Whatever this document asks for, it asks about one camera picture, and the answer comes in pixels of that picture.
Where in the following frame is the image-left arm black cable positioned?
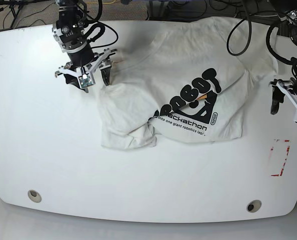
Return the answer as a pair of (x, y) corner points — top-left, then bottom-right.
(80, 0), (119, 51)

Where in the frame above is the image-right gripper white bracket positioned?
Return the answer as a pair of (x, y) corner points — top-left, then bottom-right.
(269, 77), (297, 123)

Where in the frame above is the table cable grommet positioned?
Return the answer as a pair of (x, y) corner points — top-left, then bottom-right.
(27, 190), (42, 203)
(246, 200), (262, 213)

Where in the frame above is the red tape rectangle marking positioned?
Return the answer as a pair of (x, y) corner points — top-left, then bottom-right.
(268, 139), (291, 177)

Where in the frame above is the black tripod stand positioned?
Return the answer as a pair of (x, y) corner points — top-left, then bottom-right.
(0, 0), (27, 30)

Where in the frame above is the image-right arm black cable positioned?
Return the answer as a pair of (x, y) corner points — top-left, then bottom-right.
(226, 0), (297, 66)

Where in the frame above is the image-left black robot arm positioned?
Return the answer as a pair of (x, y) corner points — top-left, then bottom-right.
(52, 0), (119, 93)

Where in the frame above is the right table cable grommet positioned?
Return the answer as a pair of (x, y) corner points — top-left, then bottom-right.
(246, 200), (262, 213)

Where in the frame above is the yellow cable on floor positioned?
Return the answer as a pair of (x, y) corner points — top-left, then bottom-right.
(90, 0), (119, 6)

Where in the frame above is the left table cable grommet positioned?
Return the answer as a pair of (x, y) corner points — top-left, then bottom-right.
(27, 190), (42, 203)

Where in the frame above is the image-left gripper white bracket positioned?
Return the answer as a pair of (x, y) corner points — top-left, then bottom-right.
(54, 48), (118, 93)

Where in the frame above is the white printed t-shirt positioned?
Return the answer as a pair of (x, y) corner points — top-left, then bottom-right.
(98, 17), (278, 150)

